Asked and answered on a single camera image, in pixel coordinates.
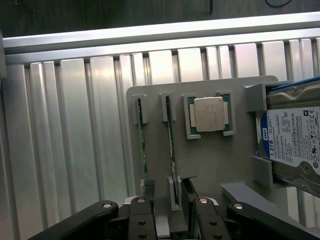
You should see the grey plastic parts rack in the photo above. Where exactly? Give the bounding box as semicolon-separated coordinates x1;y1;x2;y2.
126;74;295;238

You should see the hard disk blue caddy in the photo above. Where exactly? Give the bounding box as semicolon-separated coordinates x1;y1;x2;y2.
253;79;320;201

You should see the loose silver CPU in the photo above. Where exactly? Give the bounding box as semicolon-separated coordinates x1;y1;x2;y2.
187;95;230;133

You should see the black looped floor cable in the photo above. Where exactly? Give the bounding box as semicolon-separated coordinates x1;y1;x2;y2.
264;0;320;8

